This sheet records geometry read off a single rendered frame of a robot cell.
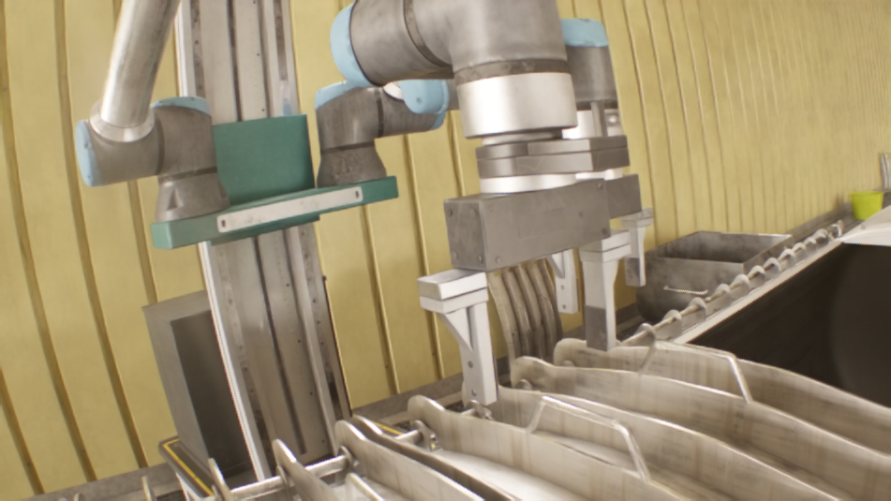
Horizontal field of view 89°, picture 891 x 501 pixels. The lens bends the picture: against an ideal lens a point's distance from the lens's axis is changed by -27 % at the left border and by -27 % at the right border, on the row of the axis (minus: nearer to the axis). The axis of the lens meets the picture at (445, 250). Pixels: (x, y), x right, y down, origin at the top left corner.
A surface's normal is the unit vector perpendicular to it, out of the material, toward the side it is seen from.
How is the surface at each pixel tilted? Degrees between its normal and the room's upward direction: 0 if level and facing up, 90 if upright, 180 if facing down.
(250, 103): 90
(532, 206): 90
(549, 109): 91
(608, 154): 90
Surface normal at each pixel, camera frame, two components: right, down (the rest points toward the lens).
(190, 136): 0.74, 0.01
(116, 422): 0.54, 0.07
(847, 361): -0.57, 0.04
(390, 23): -0.64, 0.25
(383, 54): -0.44, 0.75
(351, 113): 0.28, 0.12
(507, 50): -0.15, 0.18
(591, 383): -0.83, 0.20
